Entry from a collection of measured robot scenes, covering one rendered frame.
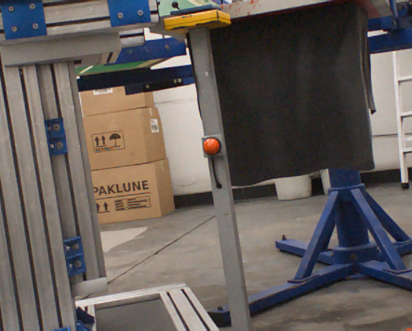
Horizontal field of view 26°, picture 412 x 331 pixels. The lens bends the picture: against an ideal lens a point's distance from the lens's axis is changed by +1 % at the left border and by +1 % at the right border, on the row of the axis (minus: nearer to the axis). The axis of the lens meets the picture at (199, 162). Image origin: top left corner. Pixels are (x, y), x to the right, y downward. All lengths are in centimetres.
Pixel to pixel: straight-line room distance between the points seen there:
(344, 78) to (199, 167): 494
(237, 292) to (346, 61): 65
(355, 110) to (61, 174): 76
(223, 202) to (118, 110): 485
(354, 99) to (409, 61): 464
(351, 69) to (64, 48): 73
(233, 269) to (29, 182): 52
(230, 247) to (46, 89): 59
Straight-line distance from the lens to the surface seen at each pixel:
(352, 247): 367
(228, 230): 210
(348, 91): 232
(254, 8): 226
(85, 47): 210
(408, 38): 345
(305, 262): 347
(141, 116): 680
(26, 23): 202
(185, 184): 724
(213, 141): 205
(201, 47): 209
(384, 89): 695
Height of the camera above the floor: 73
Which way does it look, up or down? 3 degrees down
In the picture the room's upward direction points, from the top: 8 degrees counter-clockwise
